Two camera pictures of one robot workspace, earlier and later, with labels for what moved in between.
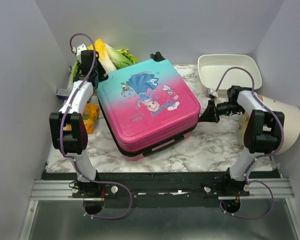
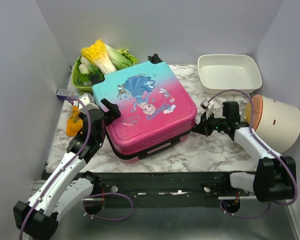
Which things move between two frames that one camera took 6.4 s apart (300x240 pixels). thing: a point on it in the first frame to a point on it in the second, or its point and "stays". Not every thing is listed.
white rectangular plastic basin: x=211 y=67 stays
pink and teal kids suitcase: x=147 y=107 stays
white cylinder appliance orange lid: x=290 y=119 stays
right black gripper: x=208 y=115 to x=203 y=128
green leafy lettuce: x=121 y=58 stays
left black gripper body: x=79 y=66 to x=101 y=138
